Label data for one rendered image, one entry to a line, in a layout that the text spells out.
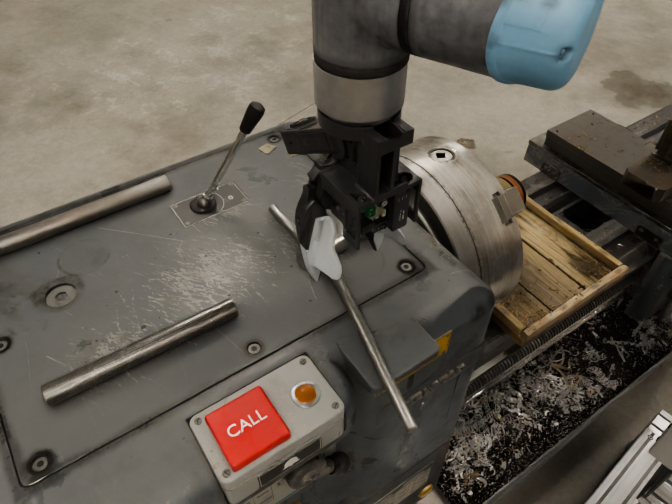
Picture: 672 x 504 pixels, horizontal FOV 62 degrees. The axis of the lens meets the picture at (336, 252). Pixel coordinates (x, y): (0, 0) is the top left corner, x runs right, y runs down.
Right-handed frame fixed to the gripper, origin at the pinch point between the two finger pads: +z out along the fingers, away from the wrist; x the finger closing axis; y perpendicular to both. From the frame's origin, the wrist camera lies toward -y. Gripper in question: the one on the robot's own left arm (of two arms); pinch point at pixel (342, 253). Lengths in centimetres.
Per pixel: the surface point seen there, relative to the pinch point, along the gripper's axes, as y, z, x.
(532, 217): -17, 41, 65
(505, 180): -12.4, 18.2, 44.3
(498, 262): 2.5, 15.5, 26.5
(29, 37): -389, 130, 9
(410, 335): 10.8, 4.2, 1.4
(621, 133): -20, 33, 96
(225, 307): -2.1, 2.1, -13.8
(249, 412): 9.7, 3.0, -17.3
